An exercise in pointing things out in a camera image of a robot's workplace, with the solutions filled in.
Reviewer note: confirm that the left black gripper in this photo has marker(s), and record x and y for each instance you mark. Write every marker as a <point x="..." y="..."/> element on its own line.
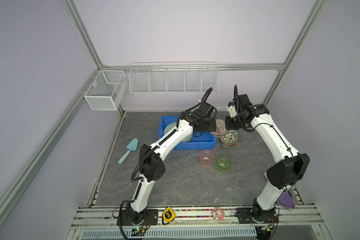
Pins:
<point x="213" y="127"/>

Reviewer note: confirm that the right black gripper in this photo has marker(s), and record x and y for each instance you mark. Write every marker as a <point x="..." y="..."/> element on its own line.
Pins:
<point x="229" y="126"/>

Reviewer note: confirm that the pink patterned bowl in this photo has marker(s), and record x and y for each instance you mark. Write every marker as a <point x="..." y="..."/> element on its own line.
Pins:
<point x="221" y="129"/>

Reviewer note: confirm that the black white leaf bowl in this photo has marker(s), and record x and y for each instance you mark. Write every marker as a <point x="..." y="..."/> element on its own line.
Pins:
<point x="231" y="137"/>

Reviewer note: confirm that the light green flower plate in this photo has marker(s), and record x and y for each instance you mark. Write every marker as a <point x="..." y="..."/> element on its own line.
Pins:
<point x="170" y="128"/>

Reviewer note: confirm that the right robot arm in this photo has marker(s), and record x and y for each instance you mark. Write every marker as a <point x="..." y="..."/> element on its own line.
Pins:
<point x="290" y="165"/>

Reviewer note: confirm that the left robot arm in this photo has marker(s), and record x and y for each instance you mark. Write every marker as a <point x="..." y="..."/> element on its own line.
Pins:
<point x="150" y="166"/>

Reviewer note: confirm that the blue plastic bin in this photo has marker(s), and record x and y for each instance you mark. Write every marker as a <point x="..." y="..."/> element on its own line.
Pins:
<point x="205" y="142"/>

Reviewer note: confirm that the stacked patterned bowls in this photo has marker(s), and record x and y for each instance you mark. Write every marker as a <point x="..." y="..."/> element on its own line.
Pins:
<point x="227" y="145"/>

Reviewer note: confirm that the pink transparent cup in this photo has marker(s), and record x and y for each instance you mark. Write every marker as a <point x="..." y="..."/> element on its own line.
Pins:
<point x="206" y="157"/>

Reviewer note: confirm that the green transparent cup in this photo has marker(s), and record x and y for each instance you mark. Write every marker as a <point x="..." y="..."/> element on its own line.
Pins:
<point x="223" y="164"/>

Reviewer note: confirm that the teal spatula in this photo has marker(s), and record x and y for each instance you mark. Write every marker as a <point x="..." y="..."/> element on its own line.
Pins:
<point x="131" y="147"/>

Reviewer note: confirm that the pink toy figure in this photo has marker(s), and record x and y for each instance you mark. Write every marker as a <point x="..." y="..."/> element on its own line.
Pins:
<point x="218" y="214"/>

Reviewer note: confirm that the purple pink spatula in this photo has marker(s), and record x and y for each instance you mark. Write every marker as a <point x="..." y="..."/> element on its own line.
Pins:
<point x="286" y="199"/>

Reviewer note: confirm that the white mesh box basket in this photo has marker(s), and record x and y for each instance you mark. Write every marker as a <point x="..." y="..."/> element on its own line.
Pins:
<point x="106" y="91"/>

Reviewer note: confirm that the yellow tape measure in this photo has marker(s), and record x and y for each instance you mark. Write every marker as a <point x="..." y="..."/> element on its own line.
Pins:
<point x="168" y="216"/>

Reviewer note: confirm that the white vent grille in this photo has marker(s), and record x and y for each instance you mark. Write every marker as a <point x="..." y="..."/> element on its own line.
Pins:
<point x="171" y="233"/>

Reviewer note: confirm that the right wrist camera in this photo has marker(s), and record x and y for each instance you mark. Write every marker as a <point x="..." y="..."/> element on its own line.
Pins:
<point x="231" y="108"/>

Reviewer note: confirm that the white wire shelf basket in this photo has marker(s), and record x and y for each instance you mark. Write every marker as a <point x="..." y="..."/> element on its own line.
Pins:
<point x="174" y="77"/>

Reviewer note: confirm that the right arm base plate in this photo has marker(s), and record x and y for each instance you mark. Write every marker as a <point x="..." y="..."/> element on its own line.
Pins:
<point x="246" y="215"/>

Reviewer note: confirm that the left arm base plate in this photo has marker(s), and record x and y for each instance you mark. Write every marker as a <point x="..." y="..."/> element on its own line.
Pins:
<point x="132" y="218"/>

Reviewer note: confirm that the aluminium front rail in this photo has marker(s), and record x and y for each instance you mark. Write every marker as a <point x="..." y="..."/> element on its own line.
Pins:
<point x="97" y="218"/>

